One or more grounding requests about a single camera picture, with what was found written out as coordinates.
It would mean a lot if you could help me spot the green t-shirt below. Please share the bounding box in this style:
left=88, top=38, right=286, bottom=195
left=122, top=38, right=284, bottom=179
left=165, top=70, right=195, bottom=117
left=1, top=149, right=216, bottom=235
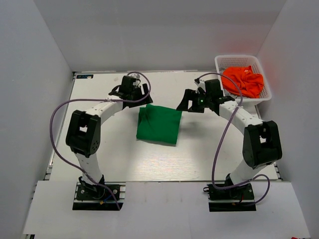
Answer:
left=136, top=104, right=182, bottom=145

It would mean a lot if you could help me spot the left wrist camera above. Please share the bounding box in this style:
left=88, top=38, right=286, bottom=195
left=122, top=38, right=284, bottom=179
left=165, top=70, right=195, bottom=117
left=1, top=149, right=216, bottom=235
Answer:
left=120, top=76, right=141, bottom=92

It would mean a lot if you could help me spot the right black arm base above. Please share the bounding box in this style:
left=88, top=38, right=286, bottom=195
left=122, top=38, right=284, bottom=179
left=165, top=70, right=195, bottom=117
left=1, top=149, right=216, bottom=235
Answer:
left=203, top=183, right=256, bottom=212

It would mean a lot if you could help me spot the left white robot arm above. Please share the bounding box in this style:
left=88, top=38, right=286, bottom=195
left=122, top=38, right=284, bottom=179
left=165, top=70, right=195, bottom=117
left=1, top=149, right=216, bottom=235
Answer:
left=66, top=80, right=153, bottom=199

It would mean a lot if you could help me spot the orange t-shirt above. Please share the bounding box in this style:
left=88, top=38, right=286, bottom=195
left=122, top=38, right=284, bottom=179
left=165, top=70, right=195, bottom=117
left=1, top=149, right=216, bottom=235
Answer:
left=223, top=66, right=264, bottom=98

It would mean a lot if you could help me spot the blue label sticker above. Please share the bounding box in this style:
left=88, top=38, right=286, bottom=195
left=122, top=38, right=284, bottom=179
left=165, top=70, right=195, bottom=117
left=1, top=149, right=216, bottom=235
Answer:
left=76, top=74, right=94, bottom=79

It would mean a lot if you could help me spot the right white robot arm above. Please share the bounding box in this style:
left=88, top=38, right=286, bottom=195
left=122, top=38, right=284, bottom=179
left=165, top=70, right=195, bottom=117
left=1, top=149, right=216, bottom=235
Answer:
left=176, top=78, right=282, bottom=199

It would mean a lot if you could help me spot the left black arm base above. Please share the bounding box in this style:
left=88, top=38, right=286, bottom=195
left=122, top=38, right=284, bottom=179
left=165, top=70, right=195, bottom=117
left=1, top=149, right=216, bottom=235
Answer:
left=72, top=176, right=126, bottom=211

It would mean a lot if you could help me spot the white plastic basket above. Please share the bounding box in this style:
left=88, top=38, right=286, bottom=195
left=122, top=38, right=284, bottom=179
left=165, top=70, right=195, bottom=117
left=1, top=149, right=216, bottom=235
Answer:
left=215, top=55, right=272, bottom=107

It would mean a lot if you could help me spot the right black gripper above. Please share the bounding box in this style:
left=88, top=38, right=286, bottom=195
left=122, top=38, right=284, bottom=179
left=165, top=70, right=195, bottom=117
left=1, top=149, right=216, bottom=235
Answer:
left=177, top=89, right=212, bottom=113

